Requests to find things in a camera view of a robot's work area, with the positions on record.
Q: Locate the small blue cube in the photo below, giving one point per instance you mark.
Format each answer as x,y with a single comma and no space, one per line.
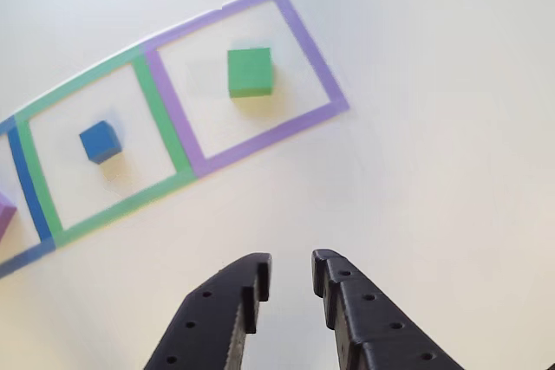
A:
99,140

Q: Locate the large purple cube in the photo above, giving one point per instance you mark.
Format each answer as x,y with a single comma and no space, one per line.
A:
5,218

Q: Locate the medium green cube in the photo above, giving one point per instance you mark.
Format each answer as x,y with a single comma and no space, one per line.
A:
249,71

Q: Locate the green square tape frame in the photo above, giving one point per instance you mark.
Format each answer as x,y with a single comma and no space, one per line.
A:
160,118

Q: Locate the blue square tape frame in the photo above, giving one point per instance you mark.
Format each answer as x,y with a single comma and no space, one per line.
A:
30,205

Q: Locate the purple square tape frame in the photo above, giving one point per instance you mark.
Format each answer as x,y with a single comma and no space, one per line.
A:
312,49

